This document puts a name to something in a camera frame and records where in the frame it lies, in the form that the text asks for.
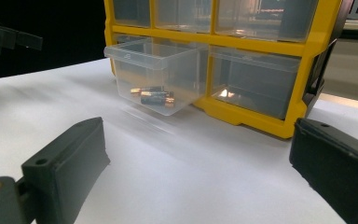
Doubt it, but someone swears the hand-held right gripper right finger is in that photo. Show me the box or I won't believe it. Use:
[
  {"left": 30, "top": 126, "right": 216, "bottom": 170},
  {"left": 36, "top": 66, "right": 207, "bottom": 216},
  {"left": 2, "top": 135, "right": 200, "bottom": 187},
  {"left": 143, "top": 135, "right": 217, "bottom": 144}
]
[{"left": 288, "top": 117, "right": 358, "bottom": 224}]

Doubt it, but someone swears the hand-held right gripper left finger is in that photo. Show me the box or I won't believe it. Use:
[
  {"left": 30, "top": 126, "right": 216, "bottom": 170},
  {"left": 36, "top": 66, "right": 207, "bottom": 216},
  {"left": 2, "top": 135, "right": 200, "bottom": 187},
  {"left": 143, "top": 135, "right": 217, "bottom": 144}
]
[{"left": 21, "top": 116, "right": 111, "bottom": 224}]

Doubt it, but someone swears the clear plastic drawer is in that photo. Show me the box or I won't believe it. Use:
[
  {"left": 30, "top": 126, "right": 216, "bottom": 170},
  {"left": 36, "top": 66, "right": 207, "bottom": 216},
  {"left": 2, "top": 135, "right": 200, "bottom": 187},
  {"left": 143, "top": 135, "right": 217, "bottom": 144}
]
[{"left": 103, "top": 37, "right": 210, "bottom": 117}]

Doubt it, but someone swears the yellow black organizer cabinet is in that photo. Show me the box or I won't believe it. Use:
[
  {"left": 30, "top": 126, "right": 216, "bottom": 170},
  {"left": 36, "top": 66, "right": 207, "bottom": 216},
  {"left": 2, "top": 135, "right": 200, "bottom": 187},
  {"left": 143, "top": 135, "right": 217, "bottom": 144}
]
[{"left": 103, "top": 0, "right": 355, "bottom": 140}]

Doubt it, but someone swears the grid of clear organizer drawers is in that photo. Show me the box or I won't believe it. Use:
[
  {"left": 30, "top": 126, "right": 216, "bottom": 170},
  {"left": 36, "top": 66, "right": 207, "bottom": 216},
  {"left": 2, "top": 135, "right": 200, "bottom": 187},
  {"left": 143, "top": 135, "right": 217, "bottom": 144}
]
[{"left": 111, "top": 0, "right": 320, "bottom": 121}]

